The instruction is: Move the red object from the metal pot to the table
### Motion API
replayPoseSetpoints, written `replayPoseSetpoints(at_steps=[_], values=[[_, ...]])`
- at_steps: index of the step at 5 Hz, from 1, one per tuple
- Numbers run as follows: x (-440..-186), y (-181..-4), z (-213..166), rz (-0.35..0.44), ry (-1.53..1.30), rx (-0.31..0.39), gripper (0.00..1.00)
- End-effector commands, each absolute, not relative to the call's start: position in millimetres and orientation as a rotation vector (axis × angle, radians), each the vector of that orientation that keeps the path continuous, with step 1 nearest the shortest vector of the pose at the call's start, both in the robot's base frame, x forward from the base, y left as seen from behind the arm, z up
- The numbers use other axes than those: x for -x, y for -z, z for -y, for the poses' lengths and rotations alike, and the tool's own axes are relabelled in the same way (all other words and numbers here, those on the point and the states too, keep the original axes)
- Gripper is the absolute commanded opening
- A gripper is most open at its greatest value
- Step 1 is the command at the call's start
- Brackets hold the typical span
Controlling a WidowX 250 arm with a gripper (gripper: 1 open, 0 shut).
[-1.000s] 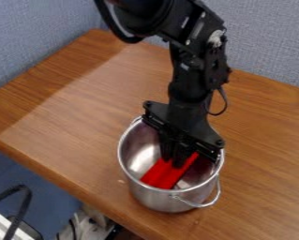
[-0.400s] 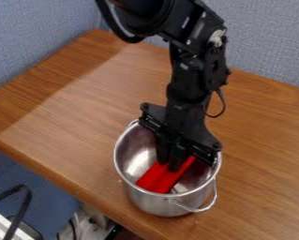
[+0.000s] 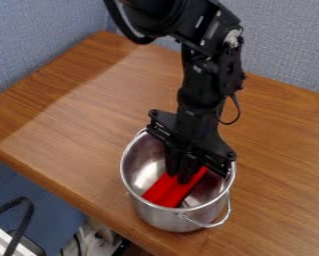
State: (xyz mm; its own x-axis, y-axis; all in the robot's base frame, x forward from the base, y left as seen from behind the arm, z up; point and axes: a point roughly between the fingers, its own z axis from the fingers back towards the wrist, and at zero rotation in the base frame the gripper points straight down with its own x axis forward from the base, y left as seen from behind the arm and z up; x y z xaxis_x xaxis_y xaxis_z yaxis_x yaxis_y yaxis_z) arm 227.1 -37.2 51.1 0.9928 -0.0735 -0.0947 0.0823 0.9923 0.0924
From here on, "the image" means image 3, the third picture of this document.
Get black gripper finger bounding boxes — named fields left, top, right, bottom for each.
left=166, top=142, right=183, bottom=176
left=178, top=152, right=203, bottom=184

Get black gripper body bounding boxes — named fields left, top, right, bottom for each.
left=146, top=109, right=237, bottom=178

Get red block object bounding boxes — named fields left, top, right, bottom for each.
left=142, top=166, right=207, bottom=208

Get metal pot with handle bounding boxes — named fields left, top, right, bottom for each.
left=120, top=130, right=237, bottom=233

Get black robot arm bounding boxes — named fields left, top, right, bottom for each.
left=103, top=0, right=246, bottom=183

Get white items under table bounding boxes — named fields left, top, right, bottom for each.
left=58, top=218, right=123, bottom=256

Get white striped bag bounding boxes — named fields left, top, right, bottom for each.
left=0, top=222, right=48, bottom=256

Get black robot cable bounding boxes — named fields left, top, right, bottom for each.
left=215, top=93, right=242, bottom=126

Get black bag strap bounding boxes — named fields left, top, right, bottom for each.
left=0, top=196, right=36, bottom=256

